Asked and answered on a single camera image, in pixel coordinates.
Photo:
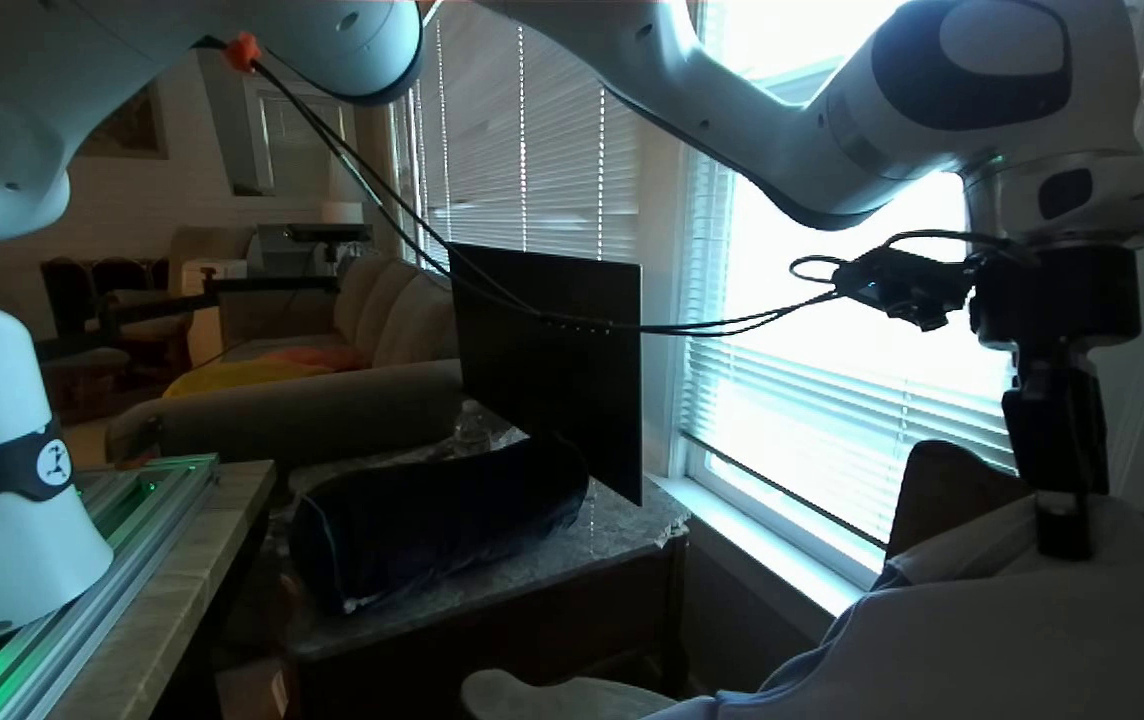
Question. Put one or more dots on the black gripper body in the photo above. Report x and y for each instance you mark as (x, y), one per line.
(1058, 302)

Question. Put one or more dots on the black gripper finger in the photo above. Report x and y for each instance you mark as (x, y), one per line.
(1055, 441)
(1101, 441)

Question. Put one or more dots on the white blue navy hoodie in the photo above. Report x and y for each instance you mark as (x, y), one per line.
(998, 641)

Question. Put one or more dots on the dark wooden dining chair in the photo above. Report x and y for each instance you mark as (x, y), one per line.
(73, 302)

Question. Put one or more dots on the bright window with blinds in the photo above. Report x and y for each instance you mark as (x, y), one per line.
(836, 384)

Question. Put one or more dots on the black flat panel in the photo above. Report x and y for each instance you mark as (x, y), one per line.
(544, 384)

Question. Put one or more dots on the shaded window with blinds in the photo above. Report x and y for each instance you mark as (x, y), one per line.
(533, 134)

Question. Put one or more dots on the beige sofa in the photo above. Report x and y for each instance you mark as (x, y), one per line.
(335, 415)

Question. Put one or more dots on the yellow orange blanket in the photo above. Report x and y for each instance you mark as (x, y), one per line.
(264, 365)

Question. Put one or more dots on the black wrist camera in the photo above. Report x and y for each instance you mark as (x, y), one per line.
(907, 286)

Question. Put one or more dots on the tall framed wall mirror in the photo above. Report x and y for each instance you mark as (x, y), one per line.
(241, 134)

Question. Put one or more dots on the small framed wall picture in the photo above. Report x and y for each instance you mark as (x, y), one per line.
(132, 127)

